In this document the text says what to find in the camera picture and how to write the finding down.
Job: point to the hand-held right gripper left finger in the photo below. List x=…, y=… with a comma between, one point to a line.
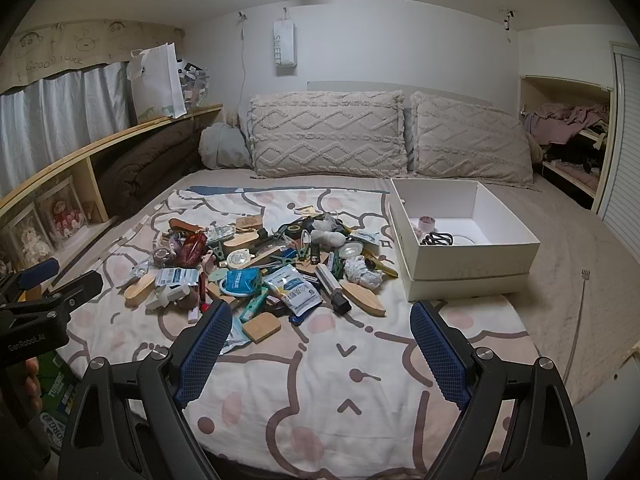
x=205, y=355

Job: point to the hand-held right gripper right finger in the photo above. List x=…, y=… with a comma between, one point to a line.
x=440, y=355

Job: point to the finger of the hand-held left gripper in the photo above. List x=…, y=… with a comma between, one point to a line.
x=80, y=285
x=37, y=271

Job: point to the beige plastic holder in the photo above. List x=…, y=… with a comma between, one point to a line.
x=167, y=296

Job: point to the leaf-shaped wooden piece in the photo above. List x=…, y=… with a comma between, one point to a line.
x=362, y=297

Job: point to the white storage box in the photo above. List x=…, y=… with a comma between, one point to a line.
x=475, y=260

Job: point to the person's left hand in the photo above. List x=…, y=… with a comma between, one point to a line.
x=34, y=385

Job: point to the white plush doll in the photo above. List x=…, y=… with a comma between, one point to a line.
x=30, y=245

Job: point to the clear plastic wrapper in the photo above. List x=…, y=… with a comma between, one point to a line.
x=235, y=337

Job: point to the white tube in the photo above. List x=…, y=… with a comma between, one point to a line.
x=194, y=315

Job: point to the oval wooden block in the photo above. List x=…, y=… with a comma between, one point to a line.
x=137, y=290

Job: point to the red plush doll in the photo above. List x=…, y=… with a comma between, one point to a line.
x=62, y=215

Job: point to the square wooden block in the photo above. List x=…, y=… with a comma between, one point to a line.
x=261, y=329

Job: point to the red marker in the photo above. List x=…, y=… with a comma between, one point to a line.
x=202, y=292

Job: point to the long wooden bar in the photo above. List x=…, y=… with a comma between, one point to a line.
x=220, y=291

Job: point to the teal tube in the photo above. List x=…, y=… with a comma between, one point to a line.
x=252, y=305

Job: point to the green round lid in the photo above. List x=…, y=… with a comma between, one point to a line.
x=216, y=275

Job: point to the blue white medicine pouch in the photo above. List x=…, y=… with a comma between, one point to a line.
x=295, y=290
x=175, y=276

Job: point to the clear bag with tape roll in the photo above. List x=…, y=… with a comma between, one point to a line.
x=162, y=255

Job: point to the green clothes peg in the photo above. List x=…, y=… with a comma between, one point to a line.
x=215, y=252
x=295, y=255
x=337, y=265

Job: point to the red cigarette box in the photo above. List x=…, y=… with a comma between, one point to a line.
x=190, y=250

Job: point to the gold stick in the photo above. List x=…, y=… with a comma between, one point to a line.
x=380, y=265

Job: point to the small black box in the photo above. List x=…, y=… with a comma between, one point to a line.
x=342, y=302

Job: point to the white yarn ball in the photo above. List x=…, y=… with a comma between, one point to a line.
x=360, y=270

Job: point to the brown leather item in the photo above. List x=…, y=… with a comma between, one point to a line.
x=182, y=225

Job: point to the cartoon printed blanket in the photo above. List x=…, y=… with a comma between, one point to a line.
x=325, y=385

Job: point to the green foil packet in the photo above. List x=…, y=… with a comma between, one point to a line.
x=220, y=232

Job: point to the pink tape roll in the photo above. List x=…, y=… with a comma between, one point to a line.
x=427, y=222

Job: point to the clear round dish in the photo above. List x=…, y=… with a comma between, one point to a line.
x=352, y=248

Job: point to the white ribbed block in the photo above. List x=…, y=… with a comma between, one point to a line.
x=326, y=276

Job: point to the brown comforter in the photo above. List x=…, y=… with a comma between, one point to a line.
x=150, y=165

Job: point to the wooden ribbed block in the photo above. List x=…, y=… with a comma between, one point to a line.
x=248, y=222

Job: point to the white curtain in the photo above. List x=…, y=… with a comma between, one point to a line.
x=50, y=120

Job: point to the black tape roll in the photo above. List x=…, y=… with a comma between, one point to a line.
x=291, y=230

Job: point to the beige bed sheet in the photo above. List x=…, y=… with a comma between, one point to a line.
x=560, y=240

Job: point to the grey cushion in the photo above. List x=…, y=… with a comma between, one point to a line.
x=222, y=147

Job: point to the beige textured pillow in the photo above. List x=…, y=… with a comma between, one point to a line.
x=470, y=145
x=325, y=135

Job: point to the white tote bag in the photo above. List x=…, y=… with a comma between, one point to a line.
x=157, y=85

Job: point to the printed beige valance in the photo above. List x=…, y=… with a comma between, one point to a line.
x=60, y=47

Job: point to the clear bin of packets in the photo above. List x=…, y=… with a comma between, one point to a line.
x=196, y=85

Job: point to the dark clothes pile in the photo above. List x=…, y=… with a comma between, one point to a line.
x=575, y=157

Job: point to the white headboard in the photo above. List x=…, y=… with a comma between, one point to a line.
x=450, y=91

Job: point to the pink clothes pile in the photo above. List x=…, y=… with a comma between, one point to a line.
x=565, y=120

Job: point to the white shutter door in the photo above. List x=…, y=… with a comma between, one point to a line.
x=622, y=160

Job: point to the wooden closet shelf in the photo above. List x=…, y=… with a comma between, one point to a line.
x=565, y=85

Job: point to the white hanging bag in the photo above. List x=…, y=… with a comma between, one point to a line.
x=284, y=45

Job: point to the white bed frame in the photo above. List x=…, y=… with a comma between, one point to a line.
x=610, y=410

